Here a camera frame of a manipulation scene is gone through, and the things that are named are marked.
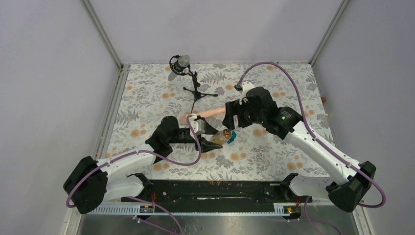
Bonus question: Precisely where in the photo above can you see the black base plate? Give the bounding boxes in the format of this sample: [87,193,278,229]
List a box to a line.
[135,173,307,212]

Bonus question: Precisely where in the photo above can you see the purple cable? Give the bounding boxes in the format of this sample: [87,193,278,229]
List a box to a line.
[234,62,387,208]
[66,115,203,208]

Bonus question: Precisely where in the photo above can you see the teal pill box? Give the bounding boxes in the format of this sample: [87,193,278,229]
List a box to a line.
[227,131,237,144]

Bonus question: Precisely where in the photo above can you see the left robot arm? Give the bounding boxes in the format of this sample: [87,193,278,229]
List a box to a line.
[63,115,222,214]

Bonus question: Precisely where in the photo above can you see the pink tube container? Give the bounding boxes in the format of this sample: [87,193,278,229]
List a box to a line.
[179,107,225,124]

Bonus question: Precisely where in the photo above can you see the black microphone tripod stand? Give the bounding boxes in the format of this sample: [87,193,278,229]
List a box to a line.
[183,71,218,113]

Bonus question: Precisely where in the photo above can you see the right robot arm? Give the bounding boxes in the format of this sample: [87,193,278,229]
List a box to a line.
[222,87,376,212]

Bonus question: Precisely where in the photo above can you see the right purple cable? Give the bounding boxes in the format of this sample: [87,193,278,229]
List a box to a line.
[234,62,387,208]

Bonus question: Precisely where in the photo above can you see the silver microphone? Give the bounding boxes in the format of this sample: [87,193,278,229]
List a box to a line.
[167,55,190,82]

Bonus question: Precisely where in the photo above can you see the floral table mat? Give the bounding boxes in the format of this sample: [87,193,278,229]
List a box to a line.
[106,64,333,181]

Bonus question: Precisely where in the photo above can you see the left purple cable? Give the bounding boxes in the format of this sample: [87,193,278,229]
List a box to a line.
[66,115,203,208]

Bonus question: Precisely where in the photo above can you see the white slotted cable duct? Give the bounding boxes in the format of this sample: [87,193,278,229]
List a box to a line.
[87,203,290,216]

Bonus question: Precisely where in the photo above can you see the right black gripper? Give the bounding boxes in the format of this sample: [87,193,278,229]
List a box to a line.
[222,98,265,130]

